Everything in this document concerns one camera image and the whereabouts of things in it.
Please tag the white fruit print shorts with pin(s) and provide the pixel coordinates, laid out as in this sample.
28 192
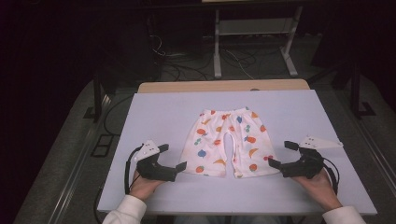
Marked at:
227 143

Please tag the wooden table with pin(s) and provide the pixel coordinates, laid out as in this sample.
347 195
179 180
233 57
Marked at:
202 86

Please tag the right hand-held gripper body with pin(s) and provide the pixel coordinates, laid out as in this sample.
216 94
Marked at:
306 165

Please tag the pale flat board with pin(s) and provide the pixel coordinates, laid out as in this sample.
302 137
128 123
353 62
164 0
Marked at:
155 112

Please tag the black metal stand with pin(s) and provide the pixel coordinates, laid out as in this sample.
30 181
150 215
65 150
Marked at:
356 90
97 96

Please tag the person's left hand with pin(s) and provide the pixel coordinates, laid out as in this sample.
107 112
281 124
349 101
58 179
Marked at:
144 188

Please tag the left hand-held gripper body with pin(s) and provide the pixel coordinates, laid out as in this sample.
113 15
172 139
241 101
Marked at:
155 171

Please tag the white metal desk frame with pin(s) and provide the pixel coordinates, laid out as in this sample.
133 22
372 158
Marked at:
217 46

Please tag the person's right hand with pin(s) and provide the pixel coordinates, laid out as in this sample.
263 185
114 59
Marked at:
317 188

